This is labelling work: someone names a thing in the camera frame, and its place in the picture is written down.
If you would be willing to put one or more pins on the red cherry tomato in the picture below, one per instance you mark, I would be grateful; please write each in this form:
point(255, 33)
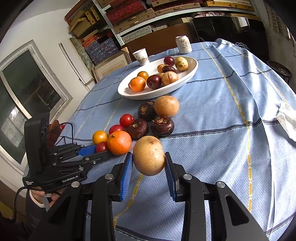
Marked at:
point(126, 120)

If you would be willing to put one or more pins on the person's left hand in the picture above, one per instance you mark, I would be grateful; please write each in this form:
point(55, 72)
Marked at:
point(36, 197)

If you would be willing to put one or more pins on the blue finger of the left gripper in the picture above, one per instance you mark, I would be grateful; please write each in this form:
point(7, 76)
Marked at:
point(86, 150)

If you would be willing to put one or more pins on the crumpled white tissue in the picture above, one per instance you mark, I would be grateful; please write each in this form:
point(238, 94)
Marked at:
point(286, 116)

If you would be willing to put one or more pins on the dark red plum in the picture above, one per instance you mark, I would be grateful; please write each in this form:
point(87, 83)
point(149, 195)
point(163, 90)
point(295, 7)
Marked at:
point(154, 81)

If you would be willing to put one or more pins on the orange mandarin with stem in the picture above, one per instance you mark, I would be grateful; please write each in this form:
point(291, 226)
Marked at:
point(137, 84)

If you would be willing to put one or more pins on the dark carved water chestnut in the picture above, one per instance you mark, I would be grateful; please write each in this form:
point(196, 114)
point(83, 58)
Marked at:
point(162, 126)

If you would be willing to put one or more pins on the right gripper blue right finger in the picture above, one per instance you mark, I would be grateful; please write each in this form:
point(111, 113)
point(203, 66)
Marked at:
point(174, 174)

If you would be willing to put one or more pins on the yellow speckled potato-like fruit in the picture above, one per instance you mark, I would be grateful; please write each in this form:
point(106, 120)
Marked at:
point(181, 63)

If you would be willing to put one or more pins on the large tan round pear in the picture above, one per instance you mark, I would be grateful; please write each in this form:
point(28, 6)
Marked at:
point(148, 156)

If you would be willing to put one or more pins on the white drink can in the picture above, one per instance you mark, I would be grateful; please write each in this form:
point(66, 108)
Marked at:
point(183, 44)

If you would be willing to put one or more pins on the white ceramic plate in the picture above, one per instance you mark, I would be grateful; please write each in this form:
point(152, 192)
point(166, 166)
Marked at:
point(158, 67)

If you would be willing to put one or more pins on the small yellow-orange tomato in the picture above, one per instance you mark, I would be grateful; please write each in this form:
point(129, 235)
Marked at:
point(99, 136)

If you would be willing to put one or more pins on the white paper cup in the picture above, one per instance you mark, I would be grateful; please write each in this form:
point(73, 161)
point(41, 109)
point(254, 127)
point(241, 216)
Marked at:
point(141, 56)

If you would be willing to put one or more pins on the striped orange apple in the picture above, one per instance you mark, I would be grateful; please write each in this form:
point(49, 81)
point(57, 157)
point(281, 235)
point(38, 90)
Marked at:
point(169, 77)

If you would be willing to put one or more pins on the framed wooden panel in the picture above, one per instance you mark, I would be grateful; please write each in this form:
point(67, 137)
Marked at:
point(112, 63)

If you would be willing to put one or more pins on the window with white frame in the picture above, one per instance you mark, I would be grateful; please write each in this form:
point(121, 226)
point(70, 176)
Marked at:
point(29, 87)

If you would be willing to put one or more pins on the blue checked tablecloth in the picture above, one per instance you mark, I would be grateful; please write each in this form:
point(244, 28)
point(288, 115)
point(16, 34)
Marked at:
point(226, 130)

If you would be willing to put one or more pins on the metal storage shelf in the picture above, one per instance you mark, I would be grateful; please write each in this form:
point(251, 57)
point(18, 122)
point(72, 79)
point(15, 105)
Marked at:
point(158, 10)

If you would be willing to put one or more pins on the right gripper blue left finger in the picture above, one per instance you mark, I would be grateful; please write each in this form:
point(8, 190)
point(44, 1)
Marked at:
point(122, 174)

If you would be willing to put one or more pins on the large orange tangerine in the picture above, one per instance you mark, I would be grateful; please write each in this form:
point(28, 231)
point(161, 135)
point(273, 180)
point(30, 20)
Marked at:
point(119, 143)

